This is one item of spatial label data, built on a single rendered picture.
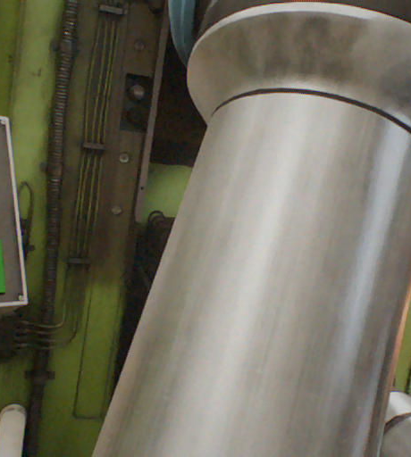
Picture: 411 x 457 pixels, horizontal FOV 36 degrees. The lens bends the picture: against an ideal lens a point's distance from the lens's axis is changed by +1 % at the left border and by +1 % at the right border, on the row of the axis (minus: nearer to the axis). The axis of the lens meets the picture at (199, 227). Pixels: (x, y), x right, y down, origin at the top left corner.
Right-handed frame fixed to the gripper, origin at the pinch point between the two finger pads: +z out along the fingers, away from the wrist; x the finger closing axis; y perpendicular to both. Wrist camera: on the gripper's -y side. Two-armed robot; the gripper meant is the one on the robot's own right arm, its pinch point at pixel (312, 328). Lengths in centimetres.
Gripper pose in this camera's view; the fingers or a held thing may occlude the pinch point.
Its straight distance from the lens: 85.0
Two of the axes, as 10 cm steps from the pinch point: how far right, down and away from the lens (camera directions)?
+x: 9.6, 1.1, 2.4
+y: -1.6, 9.7, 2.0
